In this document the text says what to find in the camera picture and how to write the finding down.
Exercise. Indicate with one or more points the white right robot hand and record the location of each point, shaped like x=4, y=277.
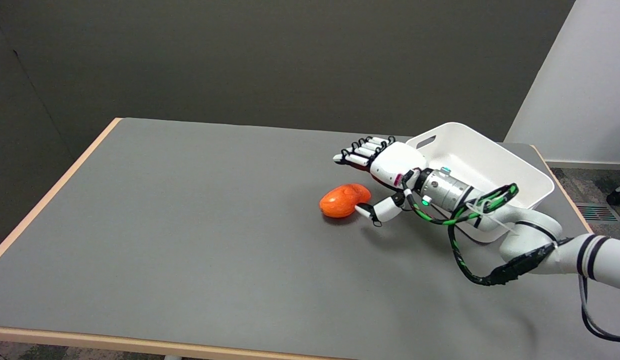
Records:
x=390, y=162

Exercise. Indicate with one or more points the orange mango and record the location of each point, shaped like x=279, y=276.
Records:
x=344, y=200

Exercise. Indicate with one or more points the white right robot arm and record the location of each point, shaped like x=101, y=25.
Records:
x=530, y=235

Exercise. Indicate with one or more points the white plastic box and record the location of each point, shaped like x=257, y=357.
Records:
x=482, y=170

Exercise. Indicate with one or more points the floor vent grille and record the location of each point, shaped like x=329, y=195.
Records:
x=598, y=213

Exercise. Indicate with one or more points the black chair caster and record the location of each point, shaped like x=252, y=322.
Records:
x=616, y=197

